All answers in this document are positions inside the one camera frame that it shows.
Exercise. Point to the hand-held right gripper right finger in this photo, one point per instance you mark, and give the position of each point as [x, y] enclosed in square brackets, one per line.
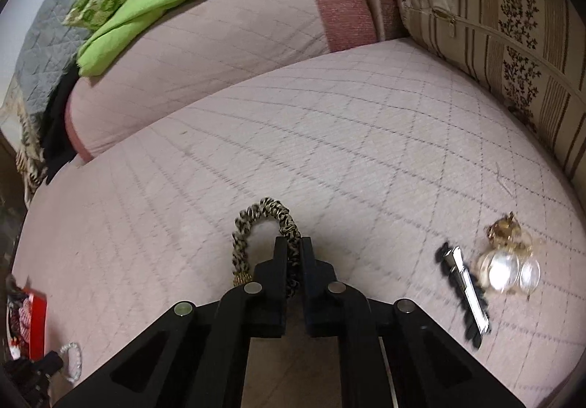
[307, 270]

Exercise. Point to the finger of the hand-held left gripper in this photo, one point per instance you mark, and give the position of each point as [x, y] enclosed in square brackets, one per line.
[43, 364]

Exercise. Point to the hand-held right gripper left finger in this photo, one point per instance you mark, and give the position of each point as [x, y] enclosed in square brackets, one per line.
[280, 270]

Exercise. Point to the red box with white inside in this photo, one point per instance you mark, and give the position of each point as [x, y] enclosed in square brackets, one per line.
[36, 321]

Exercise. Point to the red dotted scrunchie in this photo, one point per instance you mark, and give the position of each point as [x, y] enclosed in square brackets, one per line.
[17, 321]

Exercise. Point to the pink quilted bed cover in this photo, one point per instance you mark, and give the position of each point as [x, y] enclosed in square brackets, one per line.
[320, 138]

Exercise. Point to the black scalloped hair clip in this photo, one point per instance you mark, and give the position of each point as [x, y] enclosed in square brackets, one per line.
[469, 298]

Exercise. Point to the gold hair clip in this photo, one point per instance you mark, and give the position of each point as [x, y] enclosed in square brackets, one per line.
[499, 270]

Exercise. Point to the leopard print cloth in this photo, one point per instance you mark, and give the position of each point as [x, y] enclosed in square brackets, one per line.
[29, 161]

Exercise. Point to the pink bolster pillow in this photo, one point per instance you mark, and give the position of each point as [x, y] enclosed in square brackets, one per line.
[206, 46]

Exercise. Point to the striped floral cushion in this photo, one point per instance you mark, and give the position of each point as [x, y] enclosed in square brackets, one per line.
[503, 23]

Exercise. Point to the grey quilted blanket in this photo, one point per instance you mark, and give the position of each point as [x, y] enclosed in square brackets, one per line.
[46, 46]

